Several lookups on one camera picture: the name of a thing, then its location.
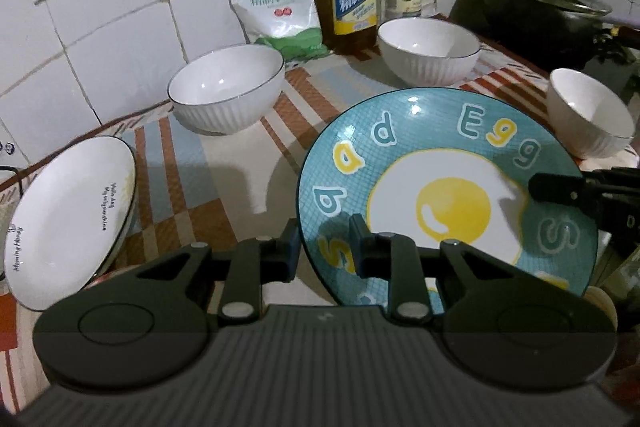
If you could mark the striped tablecloth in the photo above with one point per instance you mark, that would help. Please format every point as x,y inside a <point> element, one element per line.
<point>220,177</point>

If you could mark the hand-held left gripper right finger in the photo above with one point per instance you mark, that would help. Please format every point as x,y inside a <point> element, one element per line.
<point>355,249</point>

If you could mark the white ribbed bowl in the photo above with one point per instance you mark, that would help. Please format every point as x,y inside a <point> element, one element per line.
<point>220,79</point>
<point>425,42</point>
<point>585,112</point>

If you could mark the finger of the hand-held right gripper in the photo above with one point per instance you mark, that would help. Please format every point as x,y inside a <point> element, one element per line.
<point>555,188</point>

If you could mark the white plate with black lettering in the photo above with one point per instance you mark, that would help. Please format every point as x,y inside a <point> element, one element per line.
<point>65,217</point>

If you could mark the white and green salt bag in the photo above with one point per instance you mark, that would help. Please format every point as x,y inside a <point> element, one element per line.
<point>275,2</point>

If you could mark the black cooking pot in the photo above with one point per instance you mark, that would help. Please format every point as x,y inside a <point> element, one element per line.
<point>540,29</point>

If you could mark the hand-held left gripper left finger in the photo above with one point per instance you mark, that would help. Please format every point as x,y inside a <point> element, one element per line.
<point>294,253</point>

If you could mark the blue egg print plate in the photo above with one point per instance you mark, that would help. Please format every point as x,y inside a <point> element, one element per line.
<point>425,142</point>

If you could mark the small wall sticker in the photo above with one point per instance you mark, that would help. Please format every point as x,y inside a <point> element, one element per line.
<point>6,148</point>

